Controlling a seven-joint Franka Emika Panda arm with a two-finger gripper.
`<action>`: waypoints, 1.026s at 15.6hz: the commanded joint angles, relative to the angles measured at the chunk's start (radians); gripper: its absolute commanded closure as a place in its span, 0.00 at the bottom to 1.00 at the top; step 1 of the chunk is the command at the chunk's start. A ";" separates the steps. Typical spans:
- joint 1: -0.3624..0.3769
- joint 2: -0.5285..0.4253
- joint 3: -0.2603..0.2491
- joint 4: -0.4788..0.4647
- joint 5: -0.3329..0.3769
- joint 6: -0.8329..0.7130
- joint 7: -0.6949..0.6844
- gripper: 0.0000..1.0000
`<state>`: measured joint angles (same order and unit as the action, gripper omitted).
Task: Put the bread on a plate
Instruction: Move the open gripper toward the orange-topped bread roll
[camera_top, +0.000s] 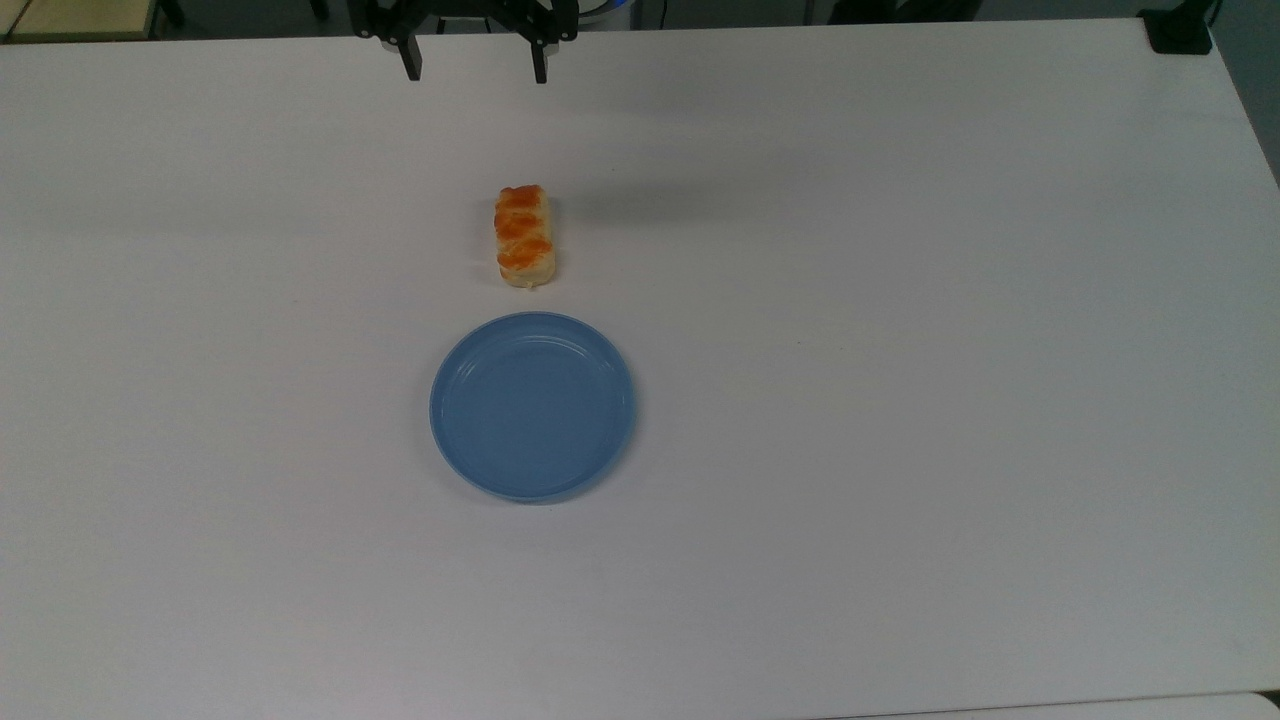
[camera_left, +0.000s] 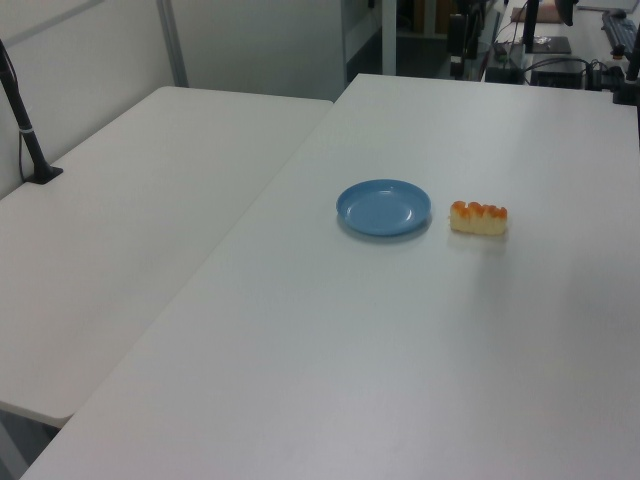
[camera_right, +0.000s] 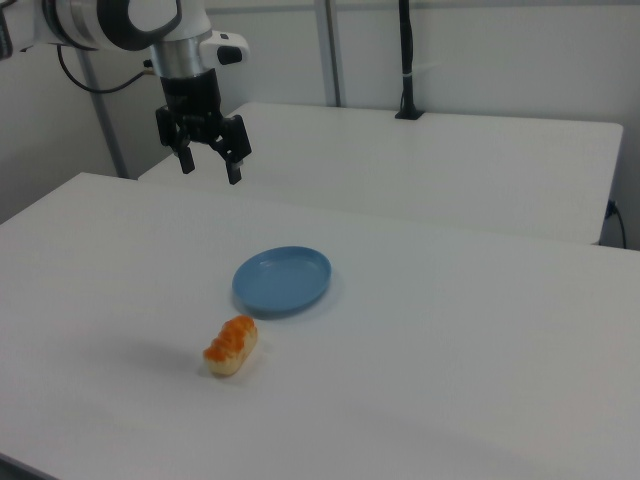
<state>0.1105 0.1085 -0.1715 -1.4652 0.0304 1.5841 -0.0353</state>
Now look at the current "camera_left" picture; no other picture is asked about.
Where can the black flat tray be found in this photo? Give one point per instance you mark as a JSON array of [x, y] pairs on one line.
[[552, 45]]

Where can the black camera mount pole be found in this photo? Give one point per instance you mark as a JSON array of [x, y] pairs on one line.
[[22, 122]]

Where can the black monitor stand pole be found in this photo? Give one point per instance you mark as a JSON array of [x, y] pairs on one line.
[[530, 25]]

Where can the orange-topped bread piece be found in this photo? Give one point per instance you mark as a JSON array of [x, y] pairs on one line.
[[477, 221]]

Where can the white cabinet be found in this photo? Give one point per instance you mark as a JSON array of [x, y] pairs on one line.
[[364, 40]]

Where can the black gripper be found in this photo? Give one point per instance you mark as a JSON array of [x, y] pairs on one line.
[[472, 6]]

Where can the black electronics box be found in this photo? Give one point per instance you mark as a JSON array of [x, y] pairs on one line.
[[557, 74]]

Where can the blue plastic plate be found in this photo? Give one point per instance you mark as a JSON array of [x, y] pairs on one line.
[[382, 207]]

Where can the brown cardboard box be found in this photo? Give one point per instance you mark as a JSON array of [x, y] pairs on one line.
[[537, 11]]

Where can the small black device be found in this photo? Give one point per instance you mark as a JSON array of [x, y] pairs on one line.
[[501, 74]]

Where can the black table clamp mount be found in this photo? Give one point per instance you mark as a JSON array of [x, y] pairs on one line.
[[629, 85]]

